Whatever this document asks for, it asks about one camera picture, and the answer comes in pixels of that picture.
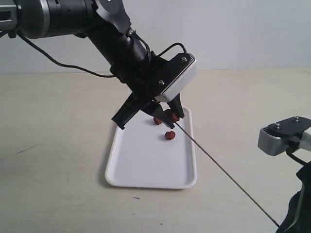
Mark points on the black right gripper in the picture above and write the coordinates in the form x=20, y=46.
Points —
x=298, y=217

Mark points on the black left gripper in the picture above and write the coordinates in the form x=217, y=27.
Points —
x=144, y=88

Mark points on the red meatball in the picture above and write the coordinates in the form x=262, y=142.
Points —
x=169, y=135
x=173, y=117
x=157, y=121

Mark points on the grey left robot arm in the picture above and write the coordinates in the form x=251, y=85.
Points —
x=106, y=24

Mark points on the white rectangular plastic tray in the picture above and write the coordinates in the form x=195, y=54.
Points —
x=141, y=157

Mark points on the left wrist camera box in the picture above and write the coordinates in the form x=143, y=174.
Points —
x=179, y=75

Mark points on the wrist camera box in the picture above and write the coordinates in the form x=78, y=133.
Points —
x=292, y=133
x=179, y=75

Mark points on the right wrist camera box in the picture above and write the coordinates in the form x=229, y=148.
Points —
x=292, y=133

